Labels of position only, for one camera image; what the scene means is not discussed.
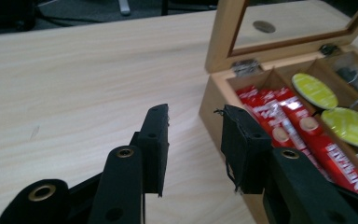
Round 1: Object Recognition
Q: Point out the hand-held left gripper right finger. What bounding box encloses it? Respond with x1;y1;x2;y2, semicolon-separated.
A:
213;105;273;195

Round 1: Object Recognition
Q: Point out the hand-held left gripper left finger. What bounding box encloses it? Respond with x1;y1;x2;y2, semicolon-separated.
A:
130;103;171;198

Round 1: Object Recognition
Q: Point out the red stick sachet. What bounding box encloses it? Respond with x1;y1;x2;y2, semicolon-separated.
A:
274;86;358;195
235;84;264;120
258;88;332;183

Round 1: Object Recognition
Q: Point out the wooden box with glass lid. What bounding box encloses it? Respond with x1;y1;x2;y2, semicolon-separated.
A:
198;0;358;224

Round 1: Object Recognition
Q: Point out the dark round table grommet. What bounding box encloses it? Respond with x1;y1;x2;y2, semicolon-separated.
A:
252;20;277;35

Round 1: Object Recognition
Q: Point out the pile of dark clear-wrapped packets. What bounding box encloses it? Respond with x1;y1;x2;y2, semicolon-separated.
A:
334;50;358;106

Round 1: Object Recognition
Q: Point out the white desk stand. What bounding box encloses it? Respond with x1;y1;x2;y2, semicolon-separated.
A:
117;0;132;17

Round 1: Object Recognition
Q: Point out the black floor cable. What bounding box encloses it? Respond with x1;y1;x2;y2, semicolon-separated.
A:
34;6;108;25

